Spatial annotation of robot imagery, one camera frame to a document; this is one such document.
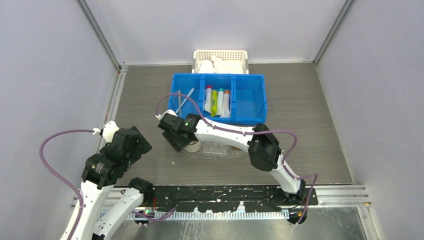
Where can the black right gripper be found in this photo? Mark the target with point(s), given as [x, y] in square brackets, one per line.
[171, 140]

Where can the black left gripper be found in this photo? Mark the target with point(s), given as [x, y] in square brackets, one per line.
[142, 146]

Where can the white enamel mug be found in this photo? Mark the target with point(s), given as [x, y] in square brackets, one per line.
[193, 146]

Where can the clear oval textured tray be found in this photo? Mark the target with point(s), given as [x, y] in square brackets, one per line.
[210, 150]

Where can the yellow green toothpaste tube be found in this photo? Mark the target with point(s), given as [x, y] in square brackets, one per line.
[214, 103]

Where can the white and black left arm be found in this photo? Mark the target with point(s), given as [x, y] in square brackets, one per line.
[98, 179]

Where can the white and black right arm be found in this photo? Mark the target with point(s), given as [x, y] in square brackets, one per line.
[258, 141]

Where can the red cap toothpaste tube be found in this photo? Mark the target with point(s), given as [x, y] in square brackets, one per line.
[207, 100]

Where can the white toothbrush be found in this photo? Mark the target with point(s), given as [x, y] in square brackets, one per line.
[183, 101]

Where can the orange cap toothpaste tube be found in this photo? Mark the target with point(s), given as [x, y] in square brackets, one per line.
[225, 109]

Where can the teal cap toothpaste tube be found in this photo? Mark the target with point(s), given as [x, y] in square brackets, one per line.
[220, 98]

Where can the blue three-compartment plastic bin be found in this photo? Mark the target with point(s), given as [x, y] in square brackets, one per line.
[247, 94]

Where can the white cloths in basket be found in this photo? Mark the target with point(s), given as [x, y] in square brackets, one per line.
[216, 65]

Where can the white perforated basket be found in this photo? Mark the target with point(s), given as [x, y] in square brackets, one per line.
[240, 55]

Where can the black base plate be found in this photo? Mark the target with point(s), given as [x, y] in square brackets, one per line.
[226, 198]

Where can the perforated metal rail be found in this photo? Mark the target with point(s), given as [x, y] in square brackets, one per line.
[239, 214]

